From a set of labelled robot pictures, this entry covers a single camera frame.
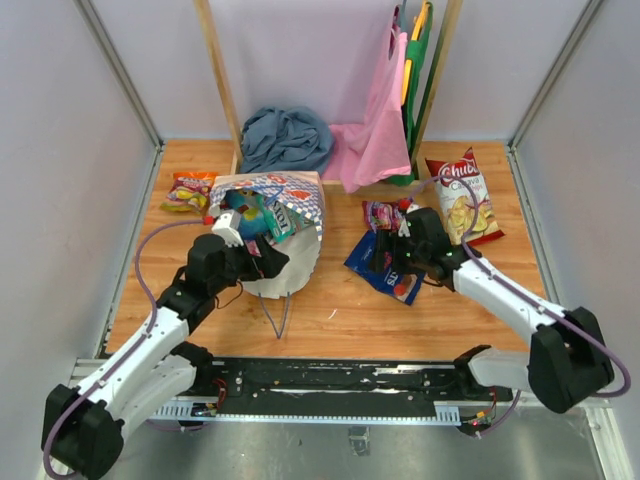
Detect blue crumpled cloth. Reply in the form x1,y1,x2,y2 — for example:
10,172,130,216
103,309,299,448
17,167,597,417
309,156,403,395
239,107,334,175

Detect colourful orange candy bag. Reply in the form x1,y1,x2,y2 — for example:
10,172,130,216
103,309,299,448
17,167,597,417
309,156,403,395
160,171,218,213

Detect green t-shirt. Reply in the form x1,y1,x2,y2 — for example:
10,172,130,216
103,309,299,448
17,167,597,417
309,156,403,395
383,1,424,185

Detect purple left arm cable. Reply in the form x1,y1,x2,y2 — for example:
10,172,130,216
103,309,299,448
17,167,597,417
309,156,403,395
42,214,211,477

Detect purple snack packet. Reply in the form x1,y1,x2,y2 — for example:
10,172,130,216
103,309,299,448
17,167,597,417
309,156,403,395
362,198,411,232

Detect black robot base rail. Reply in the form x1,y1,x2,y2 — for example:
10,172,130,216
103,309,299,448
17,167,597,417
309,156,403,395
137,355,516,426

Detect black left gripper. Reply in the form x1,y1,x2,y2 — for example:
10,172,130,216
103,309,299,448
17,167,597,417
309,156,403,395
210,232,289,295

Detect blue Burts chips bag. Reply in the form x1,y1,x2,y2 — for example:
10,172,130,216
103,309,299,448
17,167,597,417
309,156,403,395
344,231,425,306

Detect blue checkered paper bag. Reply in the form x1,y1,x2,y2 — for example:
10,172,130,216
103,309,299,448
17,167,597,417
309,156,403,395
207,171,326,341

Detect teal Fox's candy bag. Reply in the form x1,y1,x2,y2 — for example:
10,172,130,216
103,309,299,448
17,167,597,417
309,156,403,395
259,196,301,243

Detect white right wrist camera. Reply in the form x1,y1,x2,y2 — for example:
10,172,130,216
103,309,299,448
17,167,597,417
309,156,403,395
398,198,420,237

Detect blue gummy candy bag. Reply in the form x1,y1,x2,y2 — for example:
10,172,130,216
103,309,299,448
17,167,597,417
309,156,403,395
225,190,270,240

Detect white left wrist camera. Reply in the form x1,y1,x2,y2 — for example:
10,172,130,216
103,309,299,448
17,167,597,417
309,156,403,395
202,210,244,248

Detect pink snack packet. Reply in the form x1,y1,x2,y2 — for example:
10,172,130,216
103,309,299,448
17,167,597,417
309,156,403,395
244,239,262,257

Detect yellow clothes hanger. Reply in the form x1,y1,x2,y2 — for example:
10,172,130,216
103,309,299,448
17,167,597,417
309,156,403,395
402,1,433,106

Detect aluminium frame rails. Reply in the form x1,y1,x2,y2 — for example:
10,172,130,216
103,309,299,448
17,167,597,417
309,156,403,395
39,0,640,480

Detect pink t-shirt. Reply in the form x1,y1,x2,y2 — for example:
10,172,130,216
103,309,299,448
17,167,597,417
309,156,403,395
322,14,411,193

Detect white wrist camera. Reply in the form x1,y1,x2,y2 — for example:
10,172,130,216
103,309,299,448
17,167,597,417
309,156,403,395
202,210,244,248
398,198,420,237

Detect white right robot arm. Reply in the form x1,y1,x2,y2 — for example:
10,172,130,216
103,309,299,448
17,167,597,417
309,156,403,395
371,208,614,413

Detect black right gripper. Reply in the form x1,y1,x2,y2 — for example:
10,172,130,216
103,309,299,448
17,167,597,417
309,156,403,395
368,229,428,275

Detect red Chubi cassava chips bag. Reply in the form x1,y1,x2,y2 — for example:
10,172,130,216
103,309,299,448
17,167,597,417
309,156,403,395
426,147,504,245

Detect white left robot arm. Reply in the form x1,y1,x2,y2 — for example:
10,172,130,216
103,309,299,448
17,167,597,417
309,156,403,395
42,233,289,479

